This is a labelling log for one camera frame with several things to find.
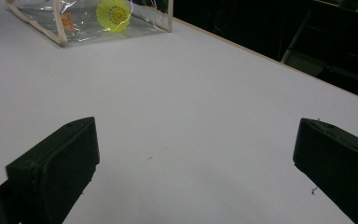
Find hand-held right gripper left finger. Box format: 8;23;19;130
5;116;101;224

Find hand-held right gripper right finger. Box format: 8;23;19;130
292;118;358;224

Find clear plastic bag beige trim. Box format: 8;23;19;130
5;0;174;48

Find yellow shuttlecock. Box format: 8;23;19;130
95;0;132;34

